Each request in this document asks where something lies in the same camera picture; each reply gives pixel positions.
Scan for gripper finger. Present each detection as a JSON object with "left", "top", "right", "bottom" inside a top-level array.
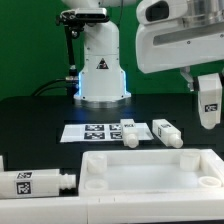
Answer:
[{"left": 180, "top": 67, "right": 194, "bottom": 92}]

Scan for white L-shaped obstacle wall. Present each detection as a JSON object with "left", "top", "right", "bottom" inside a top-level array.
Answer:
[{"left": 0, "top": 155, "right": 224, "bottom": 224}]

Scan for black cables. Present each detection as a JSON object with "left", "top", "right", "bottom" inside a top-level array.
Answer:
[{"left": 31, "top": 77, "right": 78, "bottom": 98}]

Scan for black camera on stand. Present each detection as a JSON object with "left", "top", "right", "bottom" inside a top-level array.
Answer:
[{"left": 55, "top": 8, "right": 109, "bottom": 95}]

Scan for white desk top tray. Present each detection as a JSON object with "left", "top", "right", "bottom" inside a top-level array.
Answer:
[{"left": 78, "top": 148, "right": 224, "bottom": 197}]

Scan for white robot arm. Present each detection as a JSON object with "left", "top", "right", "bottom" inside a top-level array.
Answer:
[{"left": 60, "top": 0, "right": 224, "bottom": 107}]

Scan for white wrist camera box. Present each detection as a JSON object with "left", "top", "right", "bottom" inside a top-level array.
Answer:
[{"left": 136, "top": 0, "right": 188, "bottom": 25}]

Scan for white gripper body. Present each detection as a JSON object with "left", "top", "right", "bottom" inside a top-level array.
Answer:
[{"left": 136, "top": 22, "right": 224, "bottom": 73}]

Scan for white marker sheet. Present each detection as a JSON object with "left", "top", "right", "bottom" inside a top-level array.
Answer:
[{"left": 59, "top": 122, "right": 155, "bottom": 144}]

